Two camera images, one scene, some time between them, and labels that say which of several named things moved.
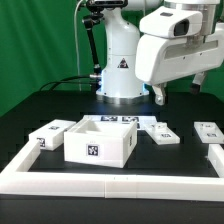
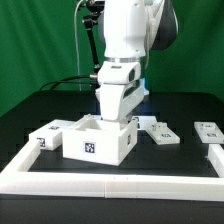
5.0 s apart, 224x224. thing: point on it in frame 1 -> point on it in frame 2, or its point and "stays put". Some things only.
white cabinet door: (161, 134) stays put
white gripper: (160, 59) -> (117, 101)
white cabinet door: (209, 132) stays put
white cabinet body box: (101, 142) stays put
